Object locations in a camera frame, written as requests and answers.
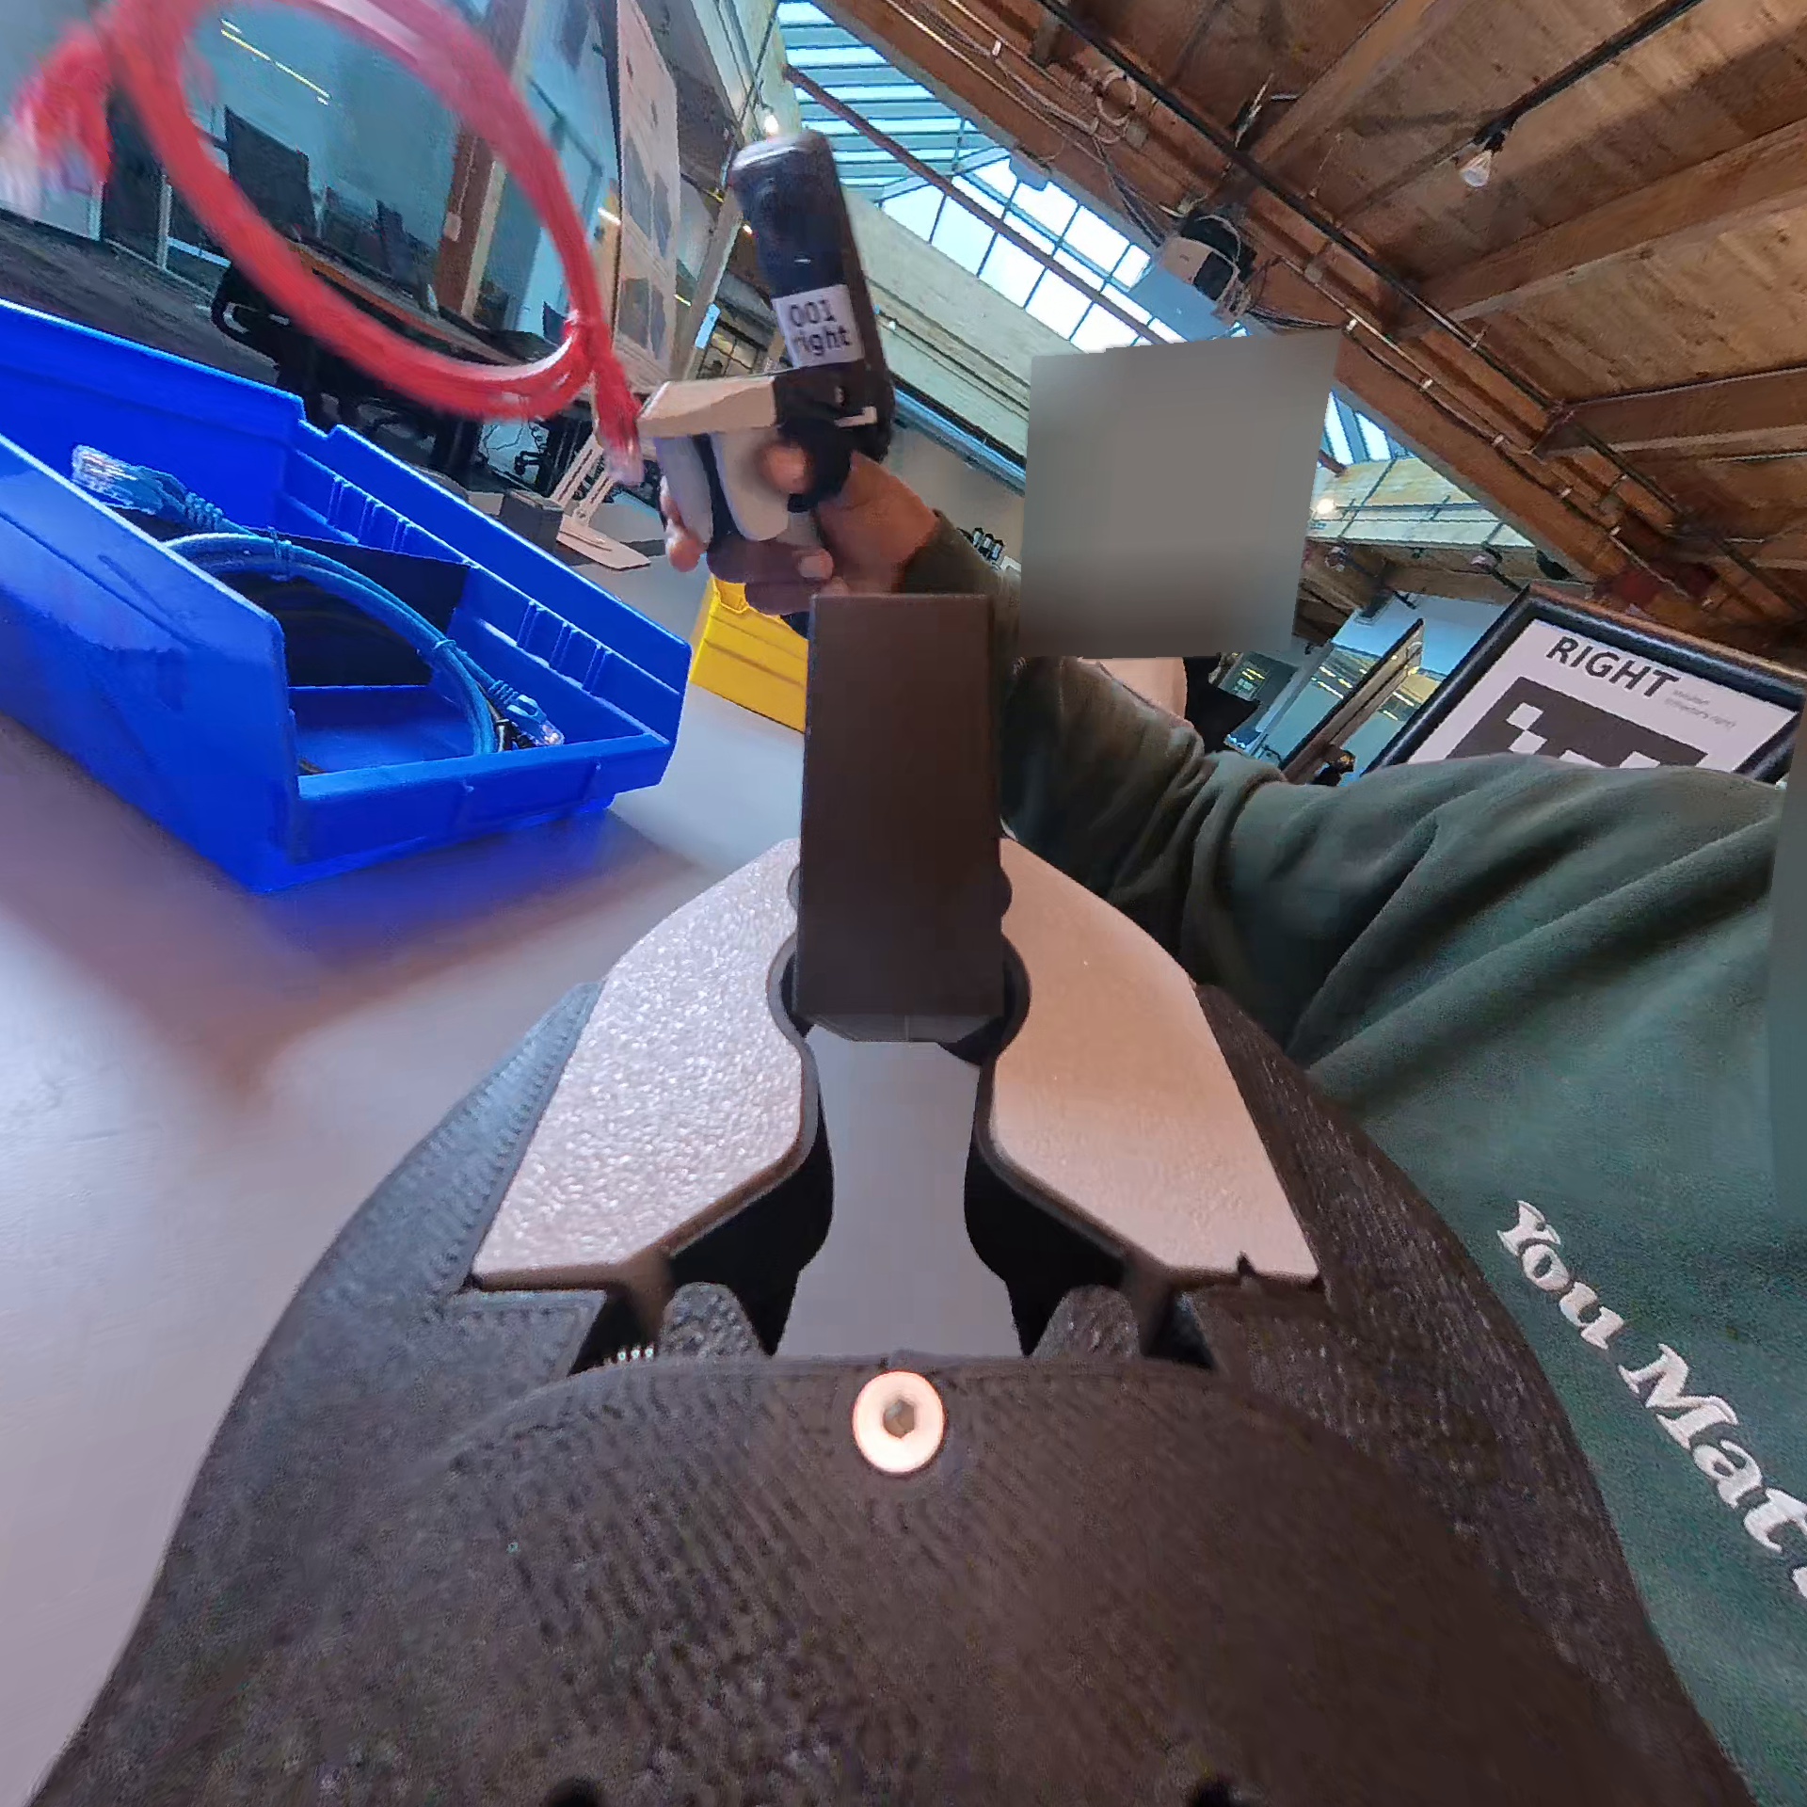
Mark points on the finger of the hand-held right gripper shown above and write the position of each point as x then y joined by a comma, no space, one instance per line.
712,408

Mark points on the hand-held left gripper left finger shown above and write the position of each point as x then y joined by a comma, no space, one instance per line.
664,1101

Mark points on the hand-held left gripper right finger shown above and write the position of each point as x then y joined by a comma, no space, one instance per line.
1131,1115

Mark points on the black ethernet port block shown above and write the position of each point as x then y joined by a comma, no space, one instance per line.
897,818

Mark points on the blue plastic bin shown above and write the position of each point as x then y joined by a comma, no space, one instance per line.
170,707

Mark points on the person's right forearm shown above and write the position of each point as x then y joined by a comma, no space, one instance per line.
1269,877

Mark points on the person's right hand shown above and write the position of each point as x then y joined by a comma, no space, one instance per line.
862,537

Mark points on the wooden poster board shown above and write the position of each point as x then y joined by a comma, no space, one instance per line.
650,184

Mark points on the yellow plastic bin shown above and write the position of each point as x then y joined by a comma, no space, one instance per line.
750,664

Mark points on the black bin divider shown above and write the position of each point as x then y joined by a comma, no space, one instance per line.
410,593

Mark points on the person's green sweatshirt torso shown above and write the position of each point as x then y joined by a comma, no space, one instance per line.
1623,1129

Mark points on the black office chair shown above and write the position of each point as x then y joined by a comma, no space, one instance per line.
262,171

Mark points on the black framed tag sign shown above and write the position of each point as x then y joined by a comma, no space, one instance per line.
1594,692

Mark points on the ceiling lamp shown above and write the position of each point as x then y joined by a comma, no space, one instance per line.
1479,161

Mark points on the white stand with base plate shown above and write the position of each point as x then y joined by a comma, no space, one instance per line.
608,546

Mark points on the white ceiling camera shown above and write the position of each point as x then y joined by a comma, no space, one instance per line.
1202,261

